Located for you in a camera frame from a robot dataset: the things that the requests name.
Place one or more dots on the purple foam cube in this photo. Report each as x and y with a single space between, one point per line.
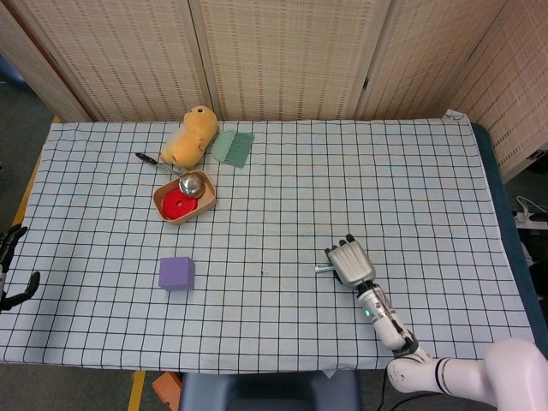
175 274

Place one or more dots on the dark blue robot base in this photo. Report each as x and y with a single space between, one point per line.
265 391

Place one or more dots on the orange block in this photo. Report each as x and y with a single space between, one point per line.
167 385

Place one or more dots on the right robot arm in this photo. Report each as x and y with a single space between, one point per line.
385 321

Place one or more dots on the metal screen hinge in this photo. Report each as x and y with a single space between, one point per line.
366 83

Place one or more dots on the green white marker pen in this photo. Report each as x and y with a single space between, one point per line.
322 269

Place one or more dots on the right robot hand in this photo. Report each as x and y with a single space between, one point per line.
353 265

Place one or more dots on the tan rounded box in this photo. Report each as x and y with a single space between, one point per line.
205 205

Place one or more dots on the checkered white tablecloth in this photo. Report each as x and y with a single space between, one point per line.
299 214

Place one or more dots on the woven folding screen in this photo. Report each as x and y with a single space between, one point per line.
278 55

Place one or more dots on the yellow plush toy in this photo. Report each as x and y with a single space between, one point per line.
192 137

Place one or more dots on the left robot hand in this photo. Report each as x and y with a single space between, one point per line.
8 248

